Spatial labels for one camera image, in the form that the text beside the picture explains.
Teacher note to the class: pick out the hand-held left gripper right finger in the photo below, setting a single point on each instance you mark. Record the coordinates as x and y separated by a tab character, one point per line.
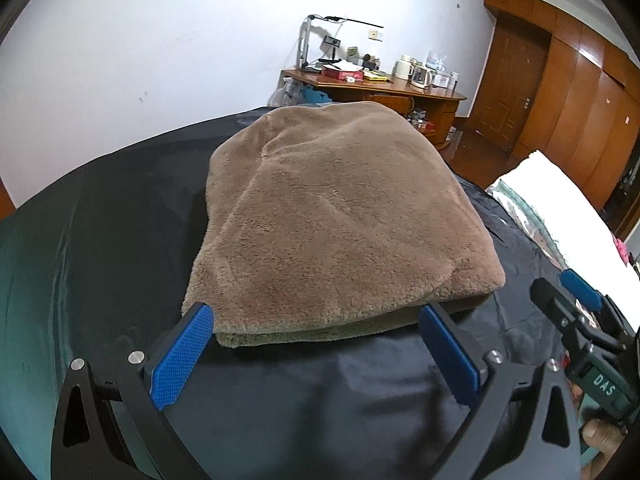
447	355

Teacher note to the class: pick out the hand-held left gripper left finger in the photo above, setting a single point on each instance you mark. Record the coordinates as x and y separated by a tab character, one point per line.
182	355

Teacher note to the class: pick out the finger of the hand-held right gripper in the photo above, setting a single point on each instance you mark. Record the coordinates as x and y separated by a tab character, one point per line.
555	307
580	290

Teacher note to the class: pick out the brown fleece sweater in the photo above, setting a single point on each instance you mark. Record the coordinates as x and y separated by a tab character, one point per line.
340	220

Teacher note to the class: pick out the person's right hand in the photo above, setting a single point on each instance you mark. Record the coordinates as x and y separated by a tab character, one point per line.
602	432

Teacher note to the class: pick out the pink cloth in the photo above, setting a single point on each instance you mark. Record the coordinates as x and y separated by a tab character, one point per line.
622	249

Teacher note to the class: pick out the white quilt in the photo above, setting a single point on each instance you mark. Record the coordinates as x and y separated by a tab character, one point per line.
565	210

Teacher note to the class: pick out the dark green bed cover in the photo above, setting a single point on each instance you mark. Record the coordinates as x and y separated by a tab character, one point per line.
100	235

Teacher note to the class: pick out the wooden wardrobe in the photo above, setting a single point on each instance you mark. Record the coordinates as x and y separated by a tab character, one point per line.
590	90

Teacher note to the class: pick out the glass kettle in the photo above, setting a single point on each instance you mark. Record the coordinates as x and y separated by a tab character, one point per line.
421	76

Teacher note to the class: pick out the wooden desk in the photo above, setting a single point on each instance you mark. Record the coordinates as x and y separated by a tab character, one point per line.
380	95

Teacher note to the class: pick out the clear plastic bag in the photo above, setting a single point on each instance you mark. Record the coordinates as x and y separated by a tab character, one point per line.
286	96

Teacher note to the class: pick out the white jug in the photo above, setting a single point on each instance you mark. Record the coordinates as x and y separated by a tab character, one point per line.
402	67

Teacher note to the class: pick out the yellow packet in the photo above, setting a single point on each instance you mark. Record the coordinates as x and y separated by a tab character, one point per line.
376	76

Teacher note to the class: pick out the blue box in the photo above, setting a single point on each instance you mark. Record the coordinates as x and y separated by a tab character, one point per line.
312	96

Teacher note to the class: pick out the red box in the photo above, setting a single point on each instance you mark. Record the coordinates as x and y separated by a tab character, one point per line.
342	74

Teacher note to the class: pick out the phone on stand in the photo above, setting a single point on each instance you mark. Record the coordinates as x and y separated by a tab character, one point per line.
331	42

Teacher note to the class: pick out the desk lamp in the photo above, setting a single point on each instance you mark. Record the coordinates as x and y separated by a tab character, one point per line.
306	40

